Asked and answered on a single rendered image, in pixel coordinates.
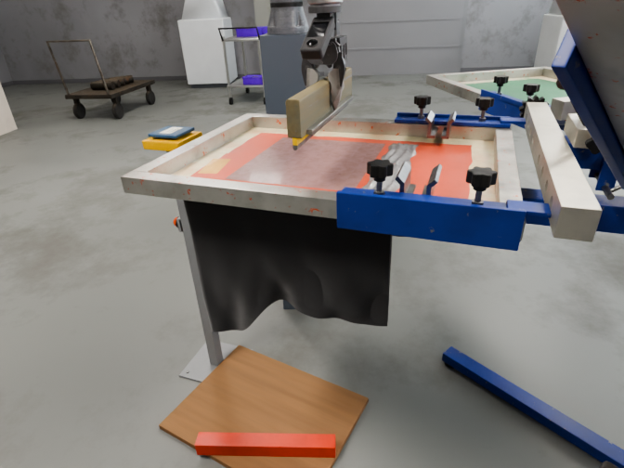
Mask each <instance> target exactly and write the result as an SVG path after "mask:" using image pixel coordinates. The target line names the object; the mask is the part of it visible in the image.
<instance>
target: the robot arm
mask: <svg viewBox="0 0 624 468"><path fill-rule="evenodd" d="M307 3H308V4H309V5H310V6H309V7H308V13H317V17H316V18H313V20H312V22H311V25H310V27H308V23H307V20H306V15H305V12H304V9H303V0H270V15H269V20H268V25H267V34H274V35H280V34H298V33H306V36H305V40H304V42H303V44H302V46H301V48H300V52H301V56H302V59H303V60H302V74H303V78H304V82H305V87H306V88H308V87H309V86H311V85H313V84H315V83H316V82H318V81H319V76H320V73H319V71H318V66H319V65H327V67H328V68H331V67H332V64H333V69H332V70H331V71H330V72H329V73H328V79H329V81H330V83H331V96H332V99H331V104H332V107H333V109H334V110H336V108H337V107H338V105H339V102H340V100H341V96H342V92H343V90H344V87H345V84H344V78H345V72H346V63H345V61H346V60H347V35H340V12H342V6H340V3H343V0H307ZM343 45H344V52H343ZM343 54H344V55H343ZM314 65H315V66H314Z"/></svg>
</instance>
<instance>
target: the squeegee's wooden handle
mask: <svg viewBox="0 0 624 468"><path fill-rule="evenodd" d="M331 90H332V85H331V83H330V81H329V79H328V76H327V77H325V78H323V79H321V80H320V81H318V82H316V83H315V84H312V85H311V86H309V87H308V88H306V89H305V90H303V91H301V92H299V93H298V94H296V95H294V96H293V97H290V98H288V99H287V100H286V102H285V104H286V118H287V131H288V137H293V138H303V137H304V136H305V135H306V129H307V128H309V127H310V126H311V125H312V124H314V123H315V122H316V121H318V120H319V119H320V118H321V117H322V116H324V115H325V114H326V113H327V112H329V111H330V110H331V109H333V107H332V103H331V101H332V94H331ZM348 96H352V69H351V68H350V67H346V72H345V76H344V90H343V92H342V96H341V100H340V102H341V101H342V100H344V99H345V98H346V97H348ZM340 102H339V103H340Z"/></svg>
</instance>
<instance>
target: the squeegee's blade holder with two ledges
mask: <svg viewBox="0 0 624 468"><path fill-rule="evenodd" d="M353 99H354V96H348V97H346V98H345V99H344V100H342V101H341V102H340V103H339V105H338V107H337V108H336V110H334V109H331V110H330V111H329V112H327V113H326V114H325V115H324V116H322V117H321V118H320V119H319V120H318V121H316V122H315V123H314V124H312V125H311V126H310V127H309V128H307V129H306V134H307V135H313V134H315V133H316V132H317V131H318V130H319V129H320V127H322V126H323V125H324V124H325V123H326V122H328V121H329V120H330V119H331V118H332V117H333V116H334V115H336V114H337V113H338V112H339V111H340V110H342V109H343V108H344V107H345V106H346V105H347V104H348V103H350V102H351V101H352V100H353Z"/></svg>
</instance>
